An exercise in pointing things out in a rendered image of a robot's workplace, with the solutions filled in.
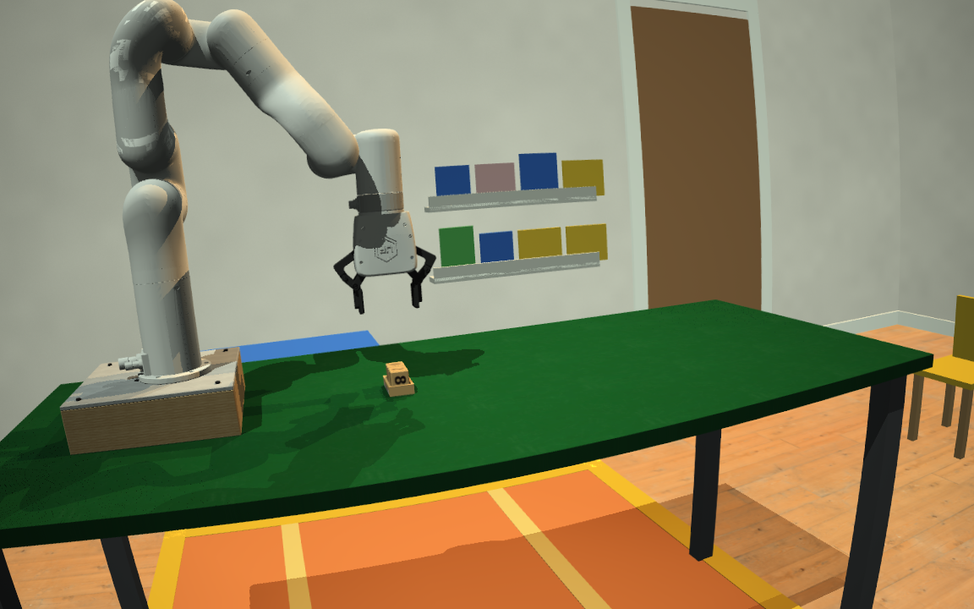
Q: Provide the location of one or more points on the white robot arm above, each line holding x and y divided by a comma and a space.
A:
152, 210

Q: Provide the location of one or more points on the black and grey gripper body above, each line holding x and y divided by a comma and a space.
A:
385, 247

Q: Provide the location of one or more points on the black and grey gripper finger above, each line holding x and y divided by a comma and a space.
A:
418, 277
352, 283

